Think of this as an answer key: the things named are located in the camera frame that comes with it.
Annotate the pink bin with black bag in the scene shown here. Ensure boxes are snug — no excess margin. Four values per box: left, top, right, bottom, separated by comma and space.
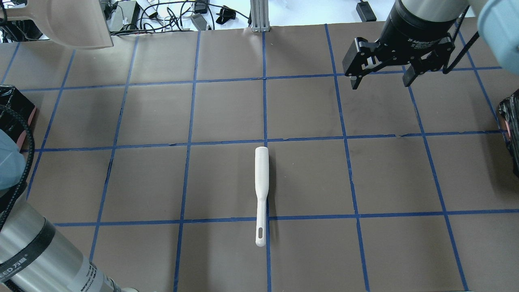
0, 84, 37, 152

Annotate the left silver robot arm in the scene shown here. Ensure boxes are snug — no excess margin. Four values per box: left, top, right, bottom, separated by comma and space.
0, 132, 135, 292

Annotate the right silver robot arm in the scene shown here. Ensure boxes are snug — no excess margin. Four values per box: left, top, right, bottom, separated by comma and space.
342, 0, 519, 90

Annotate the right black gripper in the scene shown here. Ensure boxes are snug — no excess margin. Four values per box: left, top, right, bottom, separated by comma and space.
342, 27, 455, 90

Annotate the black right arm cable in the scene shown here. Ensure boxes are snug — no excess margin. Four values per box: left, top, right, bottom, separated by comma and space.
442, 8, 481, 75

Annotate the grey power adapter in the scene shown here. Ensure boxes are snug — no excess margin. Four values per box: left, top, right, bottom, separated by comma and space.
190, 13, 211, 31

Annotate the aluminium frame post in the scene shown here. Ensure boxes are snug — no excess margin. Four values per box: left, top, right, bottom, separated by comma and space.
249, 0, 270, 32

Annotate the white plastic dustpan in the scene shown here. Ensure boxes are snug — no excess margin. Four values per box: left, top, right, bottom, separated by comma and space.
1, 0, 114, 50

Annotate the white hand brush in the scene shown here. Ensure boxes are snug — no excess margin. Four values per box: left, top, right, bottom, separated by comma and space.
254, 146, 270, 247

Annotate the black charger top right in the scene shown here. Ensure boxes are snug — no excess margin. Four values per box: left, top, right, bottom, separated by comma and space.
356, 0, 377, 22

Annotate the black bin at left edge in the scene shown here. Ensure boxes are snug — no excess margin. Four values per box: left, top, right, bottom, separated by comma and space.
497, 90, 519, 177

